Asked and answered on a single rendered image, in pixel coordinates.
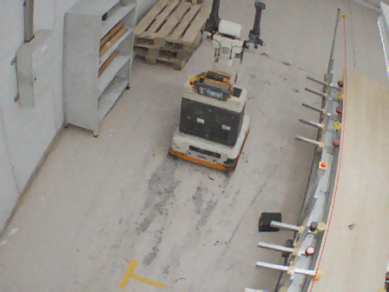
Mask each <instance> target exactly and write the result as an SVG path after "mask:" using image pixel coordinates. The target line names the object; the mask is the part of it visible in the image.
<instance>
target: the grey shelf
mask: <svg viewBox="0 0 389 292"><path fill-rule="evenodd" d="M137 4H138V0H81V1H79V2H78V3H76V5H74V6H73V7H72V8H70V9H69V10H68V11H66V13H65V25H64V26H65V28H64V30H65V31H64V49H63V50H64V53H63V55H64V58H63V61H64V62H63V66H64V67H63V77H64V79H63V82H64V85H63V88H64V92H63V94H64V99H63V100H64V112H65V115H64V118H65V128H68V127H69V125H68V123H71V124H73V125H77V126H80V127H83V128H85V129H91V130H93V129H94V138H97V137H98V126H99V124H100V123H101V121H102V119H103V117H104V116H105V114H106V113H107V112H108V110H109V109H110V108H111V106H112V105H113V104H114V103H115V101H116V99H117V97H118V96H119V95H120V94H121V93H122V91H123V90H124V88H125V87H126V86H127V85H128V86H127V87H126V90H129V88H130V86H129V85H130V72H131V60H132V49H133V40H134V31H135V20H134V19H135V15H136V12H137ZM106 12H107V19H106V20H105V21H102V15H103V14H105V13H106ZM96 18H97V19H96ZM119 22H121V23H123V27H124V26H126V27H127V28H128V31H127V32H126V33H125V34H123V35H122V37H121V38H119V39H118V40H117V41H116V42H115V43H114V44H113V46H112V47H111V48H110V49H109V50H107V51H106V52H105V53H104V55H103V56H101V57H100V58H99V51H100V39H102V38H103V36H104V35H106V33H107V32H108V31H109V30H111V29H112V28H113V27H114V26H115V25H117V24H118V23H119ZM133 25H134V27H133ZM95 45H96V47H95ZM114 50H117V51H118V54H117V56H115V57H114V59H113V60H112V61H111V63H110V64H109V66H108V67H107V68H106V70H104V71H103V73H102V74H101V75H100V77H99V78H98V72H99V70H98V69H99V68H100V67H101V66H102V64H103V63H104V62H105V61H106V59H107V58H108V57H109V56H110V55H111V54H112V52H113V51H114ZM94 56H95V57H94ZM130 59H131V60H130ZM128 67H129V76H128ZM93 77H94V82H93ZM66 85H67V88H66Z"/></svg>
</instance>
